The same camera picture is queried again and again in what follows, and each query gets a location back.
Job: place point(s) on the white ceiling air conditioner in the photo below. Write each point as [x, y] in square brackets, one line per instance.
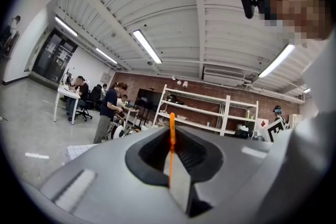
[223, 77]

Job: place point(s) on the small white desk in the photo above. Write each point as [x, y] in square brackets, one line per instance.
[131, 110]

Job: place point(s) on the black office chair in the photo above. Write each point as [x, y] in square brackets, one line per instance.
[84, 111]

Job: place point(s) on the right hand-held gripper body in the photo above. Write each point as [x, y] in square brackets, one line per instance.
[275, 130]

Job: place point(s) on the black screen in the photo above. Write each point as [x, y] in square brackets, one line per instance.
[147, 99]

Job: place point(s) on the white round wheeled machine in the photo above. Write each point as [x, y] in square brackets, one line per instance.
[117, 131]

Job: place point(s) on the orange stick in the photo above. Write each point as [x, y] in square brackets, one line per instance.
[172, 128]

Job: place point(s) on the black head camera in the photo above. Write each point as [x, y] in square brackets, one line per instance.
[248, 4]

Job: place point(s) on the black glass double door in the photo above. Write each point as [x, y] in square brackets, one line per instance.
[53, 56]

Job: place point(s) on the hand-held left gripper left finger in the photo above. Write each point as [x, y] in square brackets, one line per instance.
[105, 183]

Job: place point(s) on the person's head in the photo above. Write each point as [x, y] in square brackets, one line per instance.
[299, 5]

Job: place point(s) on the long ceiling light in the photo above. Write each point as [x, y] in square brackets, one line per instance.
[66, 26]
[147, 46]
[106, 55]
[307, 90]
[277, 60]

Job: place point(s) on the white shelf unit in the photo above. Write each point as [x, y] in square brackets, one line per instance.
[199, 110]

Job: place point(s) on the person's white shirt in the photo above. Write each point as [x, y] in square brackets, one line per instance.
[315, 144]

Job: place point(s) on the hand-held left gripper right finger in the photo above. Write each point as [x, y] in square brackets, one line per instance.
[231, 165]

